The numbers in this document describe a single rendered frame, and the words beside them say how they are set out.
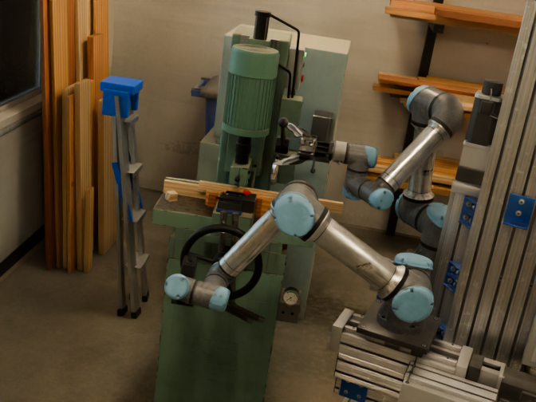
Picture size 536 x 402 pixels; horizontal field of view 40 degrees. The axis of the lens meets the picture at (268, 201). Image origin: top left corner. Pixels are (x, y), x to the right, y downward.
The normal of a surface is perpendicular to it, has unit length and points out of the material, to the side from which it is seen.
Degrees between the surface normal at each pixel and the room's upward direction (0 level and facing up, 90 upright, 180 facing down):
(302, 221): 86
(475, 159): 90
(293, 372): 0
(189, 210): 0
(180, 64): 90
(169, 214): 90
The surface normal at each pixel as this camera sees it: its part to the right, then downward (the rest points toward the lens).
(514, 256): -0.39, 0.28
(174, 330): -0.08, 0.34
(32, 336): 0.13, -0.93
